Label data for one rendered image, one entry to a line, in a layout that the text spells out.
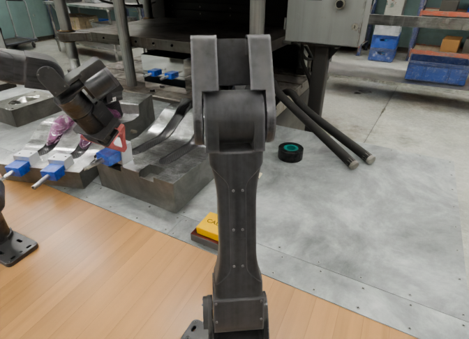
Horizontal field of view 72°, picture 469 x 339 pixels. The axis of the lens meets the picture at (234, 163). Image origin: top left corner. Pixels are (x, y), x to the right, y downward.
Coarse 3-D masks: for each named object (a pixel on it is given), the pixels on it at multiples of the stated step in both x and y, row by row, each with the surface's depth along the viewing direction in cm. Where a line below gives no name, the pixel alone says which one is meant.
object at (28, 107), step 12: (24, 96) 136; (36, 96) 138; (48, 96) 135; (0, 108) 125; (12, 108) 124; (24, 108) 126; (36, 108) 130; (48, 108) 134; (60, 108) 139; (0, 120) 129; (12, 120) 124; (24, 120) 127; (36, 120) 131
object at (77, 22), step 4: (72, 16) 588; (76, 16) 590; (80, 16) 592; (84, 16) 595; (88, 16) 583; (92, 16) 587; (96, 16) 594; (72, 20) 581; (76, 20) 574; (80, 20) 573; (84, 20) 579; (88, 20) 584; (92, 20) 589; (96, 20) 595; (72, 24) 585; (76, 24) 578; (80, 24) 575; (84, 24) 580; (88, 24) 586; (72, 28) 589; (76, 28) 581; (80, 28) 576; (84, 28) 582; (88, 28) 587
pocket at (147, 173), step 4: (144, 168) 82; (148, 168) 84; (152, 168) 84; (156, 168) 83; (160, 168) 82; (140, 172) 81; (144, 172) 83; (148, 172) 84; (152, 172) 85; (156, 172) 84; (160, 172) 83; (140, 176) 81; (144, 176) 83; (148, 176) 83; (152, 176) 83; (148, 180) 80; (152, 180) 80
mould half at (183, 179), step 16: (192, 112) 104; (160, 128) 102; (176, 128) 101; (192, 128) 99; (160, 144) 94; (176, 144) 95; (144, 160) 85; (176, 160) 86; (192, 160) 86; (208, 160) 88; (112, 176) 86; (128, 176) 83; (160, 176) 78; (176, 176) 78; (192, 176) 83; (208, 176) 91; (128, 192) 86; (144, 192) 83; (160, 192) 80; (176, 192) 78; (192, 192) 85; (176, 208) 80
